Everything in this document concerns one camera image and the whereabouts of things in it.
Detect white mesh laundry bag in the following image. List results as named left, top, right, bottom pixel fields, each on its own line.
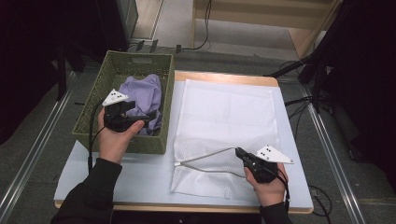
left=170, top=78, right=281, bottom=202

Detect dark cabinet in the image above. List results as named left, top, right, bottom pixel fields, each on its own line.
left=96, top=0, right=139, bottom=52

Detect black floor cables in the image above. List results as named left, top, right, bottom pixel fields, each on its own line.
left=284, top=95, right=314, bottom=132

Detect green woven basket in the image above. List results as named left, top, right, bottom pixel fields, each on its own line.
left=71, top=49, right=175, bottom=156

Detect metal floor rail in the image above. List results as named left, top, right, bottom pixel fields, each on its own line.
left=300, top=83, right=367, bottom=224
left=0, top=71, right=78, bottom=218

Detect looped black floor cable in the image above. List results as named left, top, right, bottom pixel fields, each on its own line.
left=307, top=185, right=333, bottom=217

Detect purple shirt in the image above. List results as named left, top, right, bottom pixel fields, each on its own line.
left=118, top=73, right=163, bottom=137

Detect black metal stand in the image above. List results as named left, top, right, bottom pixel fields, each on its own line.
left=264, top=0, right=356, bottom=113
left=55, top=40, right=85, bottom=102

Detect right hand-held gripper cable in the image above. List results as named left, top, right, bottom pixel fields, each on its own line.
left=264, top=167, right=291, bottom=213

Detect thin black hanging cable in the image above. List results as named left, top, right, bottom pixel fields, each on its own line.
left=183, top=0, right=213, bottom=51

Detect hand-held gripper cable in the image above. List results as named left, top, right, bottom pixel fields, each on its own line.
left=88, top=99, right=108, bottom=175
left=264, top=167, right=291, bottom=213

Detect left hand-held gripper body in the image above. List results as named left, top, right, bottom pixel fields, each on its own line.
left=102, top=89, right=149, bottom=133

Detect left hand-held gripper cable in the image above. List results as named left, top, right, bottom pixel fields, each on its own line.
left=88, top=99, right=108, bottom=175

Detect person's left hand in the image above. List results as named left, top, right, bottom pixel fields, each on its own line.
left=97, top=108, right=146, bottom=165

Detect light wooden furniture frame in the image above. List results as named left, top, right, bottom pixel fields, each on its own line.
left=191, top=0, right=344, bottom=59

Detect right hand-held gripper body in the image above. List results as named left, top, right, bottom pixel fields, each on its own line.
left=244, top=145, right=294, bottom=184

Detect pale blue table sheet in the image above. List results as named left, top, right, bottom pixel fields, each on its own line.
left=53, top=79, right=315, bottom=210

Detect person's right hand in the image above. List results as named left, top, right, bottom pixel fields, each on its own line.
left=244, top=163, right=289, bottom=208

